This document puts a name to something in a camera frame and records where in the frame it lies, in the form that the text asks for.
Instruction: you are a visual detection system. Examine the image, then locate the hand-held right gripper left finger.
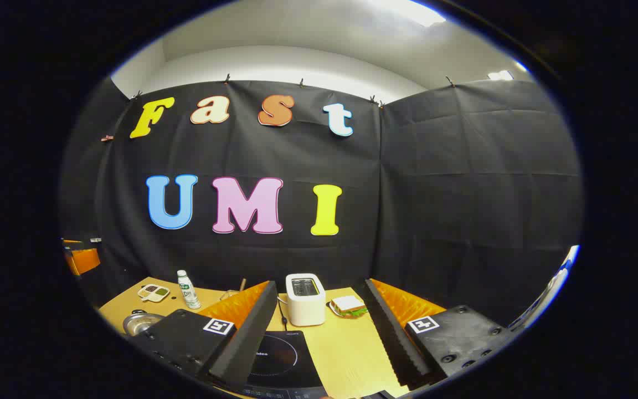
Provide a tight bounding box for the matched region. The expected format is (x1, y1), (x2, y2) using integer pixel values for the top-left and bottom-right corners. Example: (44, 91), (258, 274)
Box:
(130, 280), (279, 391)

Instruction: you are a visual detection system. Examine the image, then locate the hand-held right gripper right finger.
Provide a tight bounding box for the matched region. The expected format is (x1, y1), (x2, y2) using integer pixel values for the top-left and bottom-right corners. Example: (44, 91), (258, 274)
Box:
(362, 278), (513, 388)

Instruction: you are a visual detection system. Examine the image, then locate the black induction cooktop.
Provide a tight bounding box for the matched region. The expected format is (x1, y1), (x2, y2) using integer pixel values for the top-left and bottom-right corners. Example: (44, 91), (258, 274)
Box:
(241, 331), (331, 399)

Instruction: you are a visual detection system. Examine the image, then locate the steel pot with black handles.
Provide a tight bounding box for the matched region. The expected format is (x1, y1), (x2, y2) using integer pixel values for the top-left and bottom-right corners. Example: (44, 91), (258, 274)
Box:
(122, 309), (166, 337)

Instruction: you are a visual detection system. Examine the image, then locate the sandwich with lettuce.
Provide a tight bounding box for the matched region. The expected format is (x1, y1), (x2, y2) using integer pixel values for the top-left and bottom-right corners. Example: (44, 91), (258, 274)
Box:
(331, 295), (368, 318)

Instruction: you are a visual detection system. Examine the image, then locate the white toaster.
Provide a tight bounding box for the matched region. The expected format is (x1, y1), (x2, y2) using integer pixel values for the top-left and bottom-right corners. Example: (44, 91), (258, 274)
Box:
(286, 273), (326, 326)

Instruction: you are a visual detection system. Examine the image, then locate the white divided bean dish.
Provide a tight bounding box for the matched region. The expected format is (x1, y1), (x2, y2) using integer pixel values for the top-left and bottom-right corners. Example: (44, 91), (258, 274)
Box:
(137, 284), (171, 303)

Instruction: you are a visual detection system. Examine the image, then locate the white drink bottle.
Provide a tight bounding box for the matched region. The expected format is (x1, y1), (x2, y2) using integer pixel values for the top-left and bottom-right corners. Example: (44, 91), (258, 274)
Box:
(177, 270), (202, 310)

